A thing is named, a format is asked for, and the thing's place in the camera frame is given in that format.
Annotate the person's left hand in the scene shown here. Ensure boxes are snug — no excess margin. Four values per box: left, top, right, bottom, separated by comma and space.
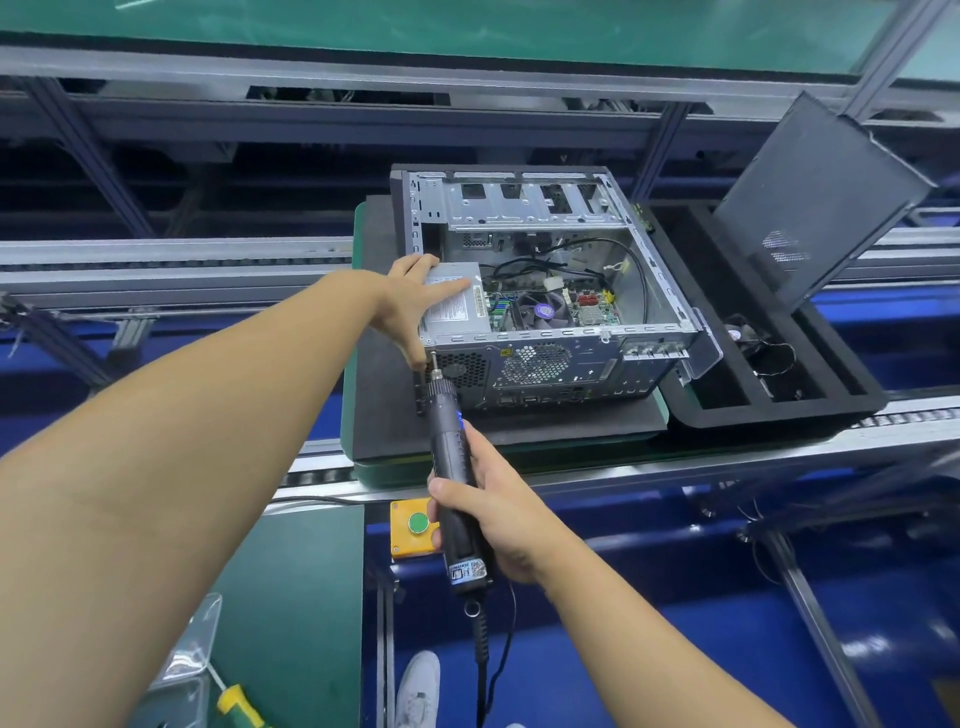
367, 253, 474, 372

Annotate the person's right hand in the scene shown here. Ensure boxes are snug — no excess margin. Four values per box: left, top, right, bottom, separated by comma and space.
426, 420, 595, 588

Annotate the black electric screwdriver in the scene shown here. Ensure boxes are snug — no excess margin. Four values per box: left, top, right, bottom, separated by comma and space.
422, 355, 498, 599

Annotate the grey power supply unit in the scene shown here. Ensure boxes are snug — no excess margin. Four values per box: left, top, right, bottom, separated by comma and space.
417, 261, 494, 340

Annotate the grey computer case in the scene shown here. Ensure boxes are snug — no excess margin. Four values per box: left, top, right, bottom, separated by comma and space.
390, 165, 726, 412

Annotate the person's left forearm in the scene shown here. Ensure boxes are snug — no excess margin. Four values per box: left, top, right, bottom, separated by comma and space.
0, 268, 387, 728

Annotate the person's right forearm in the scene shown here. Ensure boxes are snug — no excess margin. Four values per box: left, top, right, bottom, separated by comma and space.
538, 528, 798, 728

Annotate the yellow box with green button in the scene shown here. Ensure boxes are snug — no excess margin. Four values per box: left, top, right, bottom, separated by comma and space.
388, 496, 445, 561

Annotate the black processor cooler fan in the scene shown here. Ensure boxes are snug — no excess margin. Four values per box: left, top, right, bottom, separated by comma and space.
516, 291, 574, 333

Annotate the green motherboard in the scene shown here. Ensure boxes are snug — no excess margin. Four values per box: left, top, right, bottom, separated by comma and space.
483, 279, 625, 335

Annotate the white shoe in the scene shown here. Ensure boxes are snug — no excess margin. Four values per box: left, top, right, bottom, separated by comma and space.
394, 649, 443, 728

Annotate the black foam tray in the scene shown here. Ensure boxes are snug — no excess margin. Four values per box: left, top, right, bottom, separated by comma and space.
643, 198, 891, 445

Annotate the clear plastic bag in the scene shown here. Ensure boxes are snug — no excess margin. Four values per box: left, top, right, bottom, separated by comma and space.
127, 592, 224, 728

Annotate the green conveyor belt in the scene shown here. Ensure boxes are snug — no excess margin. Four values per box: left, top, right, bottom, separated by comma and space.
0, 0, 905, 76

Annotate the black case side panel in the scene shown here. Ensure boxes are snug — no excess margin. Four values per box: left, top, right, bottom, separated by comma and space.
711, 90, 939, 313

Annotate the black screwdriver power cable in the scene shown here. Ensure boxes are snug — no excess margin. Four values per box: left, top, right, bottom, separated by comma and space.
466, 579, 520, 728

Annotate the aluminium conveyor rail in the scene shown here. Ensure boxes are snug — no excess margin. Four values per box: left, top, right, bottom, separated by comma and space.
0, 234, 355, 310
266, 397, 960, 522

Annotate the aluminium overhead frame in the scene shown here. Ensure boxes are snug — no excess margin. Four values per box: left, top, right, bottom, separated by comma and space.
0, 43, 960, 151

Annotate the yellow handled screwdriver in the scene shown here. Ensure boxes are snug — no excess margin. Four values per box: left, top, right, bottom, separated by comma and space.
205, 660, 270, 728

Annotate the small black fan with wires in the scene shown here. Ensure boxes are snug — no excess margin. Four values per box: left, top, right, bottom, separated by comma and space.
721, 313, 799, 380

